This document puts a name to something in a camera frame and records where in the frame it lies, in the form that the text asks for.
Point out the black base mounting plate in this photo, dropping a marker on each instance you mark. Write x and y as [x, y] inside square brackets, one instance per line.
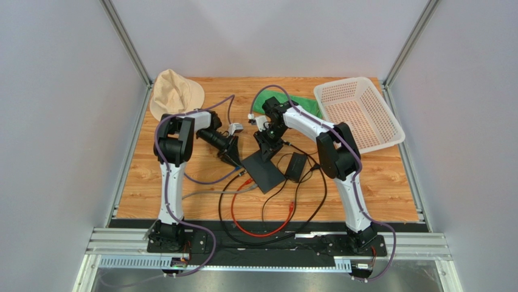
[300, 245]

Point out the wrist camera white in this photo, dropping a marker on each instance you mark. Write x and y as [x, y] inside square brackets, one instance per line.
[235, 128]
[261, 122]

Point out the black power adapter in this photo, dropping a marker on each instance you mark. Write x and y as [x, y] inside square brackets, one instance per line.
[296, 167]

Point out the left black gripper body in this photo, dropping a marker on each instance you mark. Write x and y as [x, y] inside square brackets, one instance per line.
[214, 139]

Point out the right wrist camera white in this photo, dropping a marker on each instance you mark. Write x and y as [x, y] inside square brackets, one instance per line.
[261, 122]

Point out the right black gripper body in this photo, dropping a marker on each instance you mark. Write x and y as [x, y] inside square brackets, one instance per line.
[266, 141]

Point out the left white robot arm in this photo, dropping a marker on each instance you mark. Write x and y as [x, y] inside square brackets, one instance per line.
[173, 146]

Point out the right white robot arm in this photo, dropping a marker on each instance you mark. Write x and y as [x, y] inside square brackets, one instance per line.
[338, 155]

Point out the green cloth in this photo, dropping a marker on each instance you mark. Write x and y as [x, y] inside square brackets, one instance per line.
[309, 105]

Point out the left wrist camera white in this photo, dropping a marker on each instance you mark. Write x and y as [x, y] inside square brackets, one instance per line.
[235, 128]

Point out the aluminium frame rail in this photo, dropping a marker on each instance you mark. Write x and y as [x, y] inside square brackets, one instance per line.
[116, 248]

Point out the black network switch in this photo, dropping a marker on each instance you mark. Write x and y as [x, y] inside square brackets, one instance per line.
[265, 174]

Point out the beige bucket hat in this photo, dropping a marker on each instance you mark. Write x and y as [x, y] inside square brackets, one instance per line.
[173, 93]

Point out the white plastic basket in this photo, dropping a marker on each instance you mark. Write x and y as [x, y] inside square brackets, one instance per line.
[358, 103]

